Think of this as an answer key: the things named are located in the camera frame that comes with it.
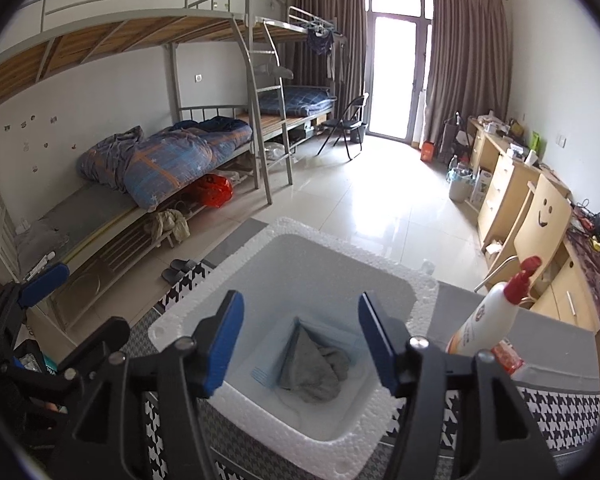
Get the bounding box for blue surgical face mask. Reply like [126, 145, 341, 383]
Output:
[244, 315, 366, 389]

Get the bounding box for grey sock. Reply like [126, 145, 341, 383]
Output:
[277, 327, 350, 404]

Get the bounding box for black slippers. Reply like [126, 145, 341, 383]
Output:
[161, 259, 198, 286]

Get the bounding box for white styrofoam box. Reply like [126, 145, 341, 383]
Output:
[148, 218, 439, 479]

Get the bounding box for white pump lotion bottle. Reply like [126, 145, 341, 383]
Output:
[445, 256, 542, 356]

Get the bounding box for red snack packet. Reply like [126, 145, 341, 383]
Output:
[491, 339, 524, 376]

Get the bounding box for blue plaid quilt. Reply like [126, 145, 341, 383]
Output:
[76, 116, 253, 211]

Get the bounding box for red plastic bag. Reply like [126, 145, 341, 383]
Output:
[184, 174, 234, 208]

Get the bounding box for houndstooth table cloth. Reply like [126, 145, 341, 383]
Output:
[123, 218, 600, 479]

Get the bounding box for metal bunk bed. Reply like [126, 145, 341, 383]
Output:
[0, 0, 334, 330]

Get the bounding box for white trash bin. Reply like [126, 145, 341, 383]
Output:
[446, 165, 475, 203]

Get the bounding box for wooden smiley face chair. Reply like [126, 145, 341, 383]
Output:
[474, 174, 571, 302]

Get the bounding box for orange box on floor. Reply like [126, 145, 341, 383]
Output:
[420, 141, 436, 162]

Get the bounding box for long wooden desk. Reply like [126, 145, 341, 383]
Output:
[467, 116, 600, 380]

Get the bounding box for black folding chair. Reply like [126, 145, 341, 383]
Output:
[316, 92, 370, 160]

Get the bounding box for brown right curtain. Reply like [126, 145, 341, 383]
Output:
[424, 0, 513, 144]

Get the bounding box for brown curtain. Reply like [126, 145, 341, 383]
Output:
[424, 0, 513, 144]
[284, 0, 366, 114]

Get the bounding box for brown left curtain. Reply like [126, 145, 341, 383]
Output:
[284, 0, 366, 114]

